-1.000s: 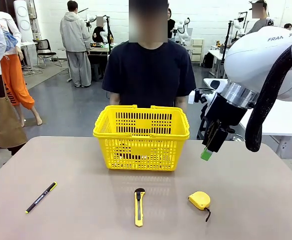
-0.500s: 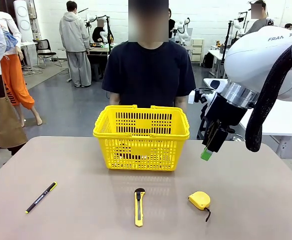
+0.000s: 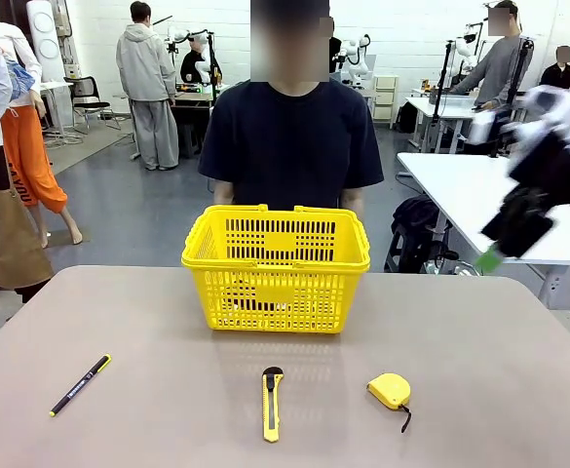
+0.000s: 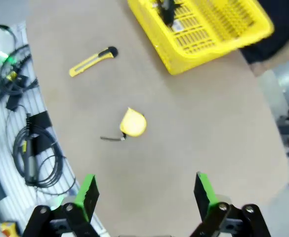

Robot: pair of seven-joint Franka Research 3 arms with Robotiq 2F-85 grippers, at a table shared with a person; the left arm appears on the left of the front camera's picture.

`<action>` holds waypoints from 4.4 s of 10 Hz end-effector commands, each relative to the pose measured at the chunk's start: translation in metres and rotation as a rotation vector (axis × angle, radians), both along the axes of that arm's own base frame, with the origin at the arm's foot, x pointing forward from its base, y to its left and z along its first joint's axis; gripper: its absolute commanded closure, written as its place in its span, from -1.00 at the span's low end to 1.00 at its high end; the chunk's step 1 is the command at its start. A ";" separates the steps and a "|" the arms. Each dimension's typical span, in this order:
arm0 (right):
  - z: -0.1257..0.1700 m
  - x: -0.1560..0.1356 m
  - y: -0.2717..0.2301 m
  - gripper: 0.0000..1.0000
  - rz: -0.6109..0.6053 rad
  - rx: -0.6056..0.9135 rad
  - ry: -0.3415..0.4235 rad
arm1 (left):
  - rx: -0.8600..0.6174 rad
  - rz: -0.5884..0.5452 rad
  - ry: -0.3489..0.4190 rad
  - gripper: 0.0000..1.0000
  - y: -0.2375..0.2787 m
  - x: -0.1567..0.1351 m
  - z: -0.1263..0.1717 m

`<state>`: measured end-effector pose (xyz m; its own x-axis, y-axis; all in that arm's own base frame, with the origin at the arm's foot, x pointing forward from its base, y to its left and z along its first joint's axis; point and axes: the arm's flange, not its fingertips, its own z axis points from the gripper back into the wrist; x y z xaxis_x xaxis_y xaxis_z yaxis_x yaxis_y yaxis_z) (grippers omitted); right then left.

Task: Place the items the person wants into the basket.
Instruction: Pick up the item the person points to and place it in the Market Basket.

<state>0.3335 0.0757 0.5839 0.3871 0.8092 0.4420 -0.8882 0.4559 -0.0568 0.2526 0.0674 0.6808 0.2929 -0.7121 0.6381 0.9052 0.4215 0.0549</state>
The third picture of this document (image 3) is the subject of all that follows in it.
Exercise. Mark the seated person black top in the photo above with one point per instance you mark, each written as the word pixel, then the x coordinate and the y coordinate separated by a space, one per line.
pixel 189 66

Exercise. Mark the person in grey sweater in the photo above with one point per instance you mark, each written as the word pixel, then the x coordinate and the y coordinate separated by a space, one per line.
pixel 499 68

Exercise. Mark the white drawer cabinet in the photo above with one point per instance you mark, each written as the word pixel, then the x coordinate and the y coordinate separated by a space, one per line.
pixel 384 102

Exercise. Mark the yellow utility knife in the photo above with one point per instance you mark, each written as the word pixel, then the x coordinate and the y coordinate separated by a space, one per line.
pixel 271 414

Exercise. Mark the person in grey hoodie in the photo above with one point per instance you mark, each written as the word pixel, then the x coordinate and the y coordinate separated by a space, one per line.
pixel 145 68

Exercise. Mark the white background robot black stand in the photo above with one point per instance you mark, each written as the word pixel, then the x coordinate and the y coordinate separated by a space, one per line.
pixel 205 63

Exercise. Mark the yellow plastic shopping basket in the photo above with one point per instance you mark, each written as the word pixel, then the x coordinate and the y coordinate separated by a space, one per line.
pixel 275 295

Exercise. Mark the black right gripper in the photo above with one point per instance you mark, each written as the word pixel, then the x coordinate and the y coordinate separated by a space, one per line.
pixel 557 170

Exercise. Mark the white robot beside pole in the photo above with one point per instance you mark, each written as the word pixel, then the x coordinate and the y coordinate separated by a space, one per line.
pixel 467 53

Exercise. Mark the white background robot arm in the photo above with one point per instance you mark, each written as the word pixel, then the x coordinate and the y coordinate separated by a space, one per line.
pixel 357 58

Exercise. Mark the mannequin white shirt orange pants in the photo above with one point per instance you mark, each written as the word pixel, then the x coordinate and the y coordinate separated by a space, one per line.
pixel 26 156

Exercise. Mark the background person dark top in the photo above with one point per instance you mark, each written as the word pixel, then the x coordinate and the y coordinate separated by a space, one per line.
pixel 334 53

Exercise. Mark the thin black stand pole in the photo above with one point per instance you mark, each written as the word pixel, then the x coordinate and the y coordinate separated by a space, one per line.
pixel 441 78

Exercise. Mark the white background table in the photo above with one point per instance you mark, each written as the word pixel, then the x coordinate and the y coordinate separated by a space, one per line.
pixel 455 112

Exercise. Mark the person's right forearm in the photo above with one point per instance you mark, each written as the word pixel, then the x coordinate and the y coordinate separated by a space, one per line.
pixel 223 192

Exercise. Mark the seated person black jacket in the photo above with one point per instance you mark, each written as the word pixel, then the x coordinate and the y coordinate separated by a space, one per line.
pixel 562 78

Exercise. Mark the thick black stand pole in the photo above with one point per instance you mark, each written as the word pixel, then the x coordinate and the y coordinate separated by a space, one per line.
pixel 513 88

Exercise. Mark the white standing air conditioner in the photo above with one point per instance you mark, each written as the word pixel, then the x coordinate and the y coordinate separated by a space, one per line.
pixel 46 29

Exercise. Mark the black backpack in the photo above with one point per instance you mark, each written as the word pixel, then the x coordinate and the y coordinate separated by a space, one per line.
pixel 413 214

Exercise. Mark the black pen yellow cap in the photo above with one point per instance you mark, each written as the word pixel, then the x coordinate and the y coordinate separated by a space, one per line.
pixel 81 385

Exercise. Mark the yellow tape measure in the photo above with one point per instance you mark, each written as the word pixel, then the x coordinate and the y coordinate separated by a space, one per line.
pixel 389 390

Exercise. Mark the person's left forearm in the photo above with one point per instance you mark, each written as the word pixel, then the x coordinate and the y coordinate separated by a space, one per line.
pixel 353 200

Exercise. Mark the black office chair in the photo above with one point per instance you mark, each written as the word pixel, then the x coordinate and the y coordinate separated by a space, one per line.
pixel 86 90

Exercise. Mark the person in black t-shirt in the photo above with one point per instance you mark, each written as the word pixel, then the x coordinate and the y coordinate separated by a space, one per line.
pixel 289 146

